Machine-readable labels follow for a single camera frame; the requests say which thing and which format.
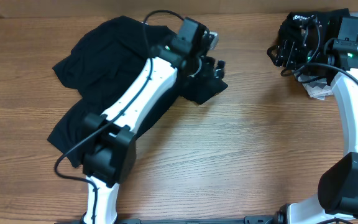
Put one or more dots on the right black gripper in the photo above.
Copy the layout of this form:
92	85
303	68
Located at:
289	48

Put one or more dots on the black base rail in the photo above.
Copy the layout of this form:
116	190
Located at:
263	219

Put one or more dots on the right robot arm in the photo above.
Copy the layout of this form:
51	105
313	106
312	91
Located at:
336	200

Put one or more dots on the folded black polo shirt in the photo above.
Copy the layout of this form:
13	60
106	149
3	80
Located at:
317	29

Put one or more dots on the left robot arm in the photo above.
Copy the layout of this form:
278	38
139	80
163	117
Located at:
108	150

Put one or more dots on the black t-shirt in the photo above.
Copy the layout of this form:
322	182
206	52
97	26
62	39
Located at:
102	66

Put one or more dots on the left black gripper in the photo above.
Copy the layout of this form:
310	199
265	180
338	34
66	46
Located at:
205	73

